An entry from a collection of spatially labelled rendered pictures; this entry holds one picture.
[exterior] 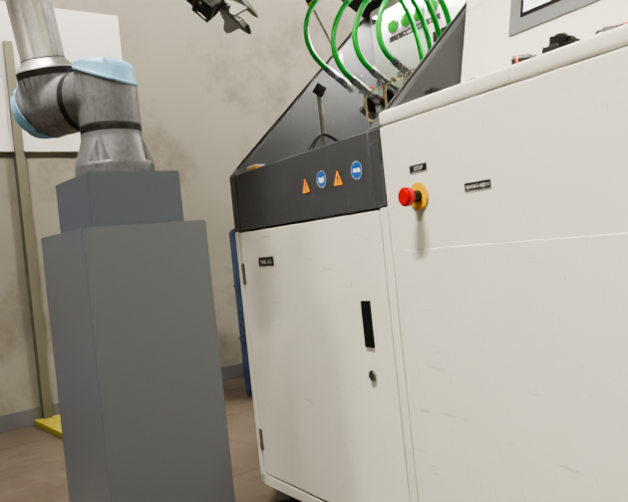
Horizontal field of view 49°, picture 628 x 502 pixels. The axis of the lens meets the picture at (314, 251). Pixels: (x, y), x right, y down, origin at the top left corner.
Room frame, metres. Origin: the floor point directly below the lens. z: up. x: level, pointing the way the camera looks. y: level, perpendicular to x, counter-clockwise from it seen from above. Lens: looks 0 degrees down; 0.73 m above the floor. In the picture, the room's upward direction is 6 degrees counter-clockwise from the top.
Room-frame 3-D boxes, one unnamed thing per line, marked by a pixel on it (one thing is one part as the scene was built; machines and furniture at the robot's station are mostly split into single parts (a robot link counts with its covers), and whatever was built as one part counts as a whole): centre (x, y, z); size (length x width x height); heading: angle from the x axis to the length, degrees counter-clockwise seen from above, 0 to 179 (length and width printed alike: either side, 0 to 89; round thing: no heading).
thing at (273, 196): (1.69, 0.01, 0.87); 0.62 x 0.04 x 0.16; 32
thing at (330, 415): (1.68, 0.03, 0.44); 0.65 x 0.02 x 0.68; 32
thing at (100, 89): (1.35, 0.37, 1.07); 0.13 x 0.12 x 0.14; 65
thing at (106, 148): (1.35, 0.37, 0.95); 0.15 x 0.15 x 0.10
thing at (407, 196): (1.29, -0.19, 0.80); 0.05 x 0.04 x 0.05; 32
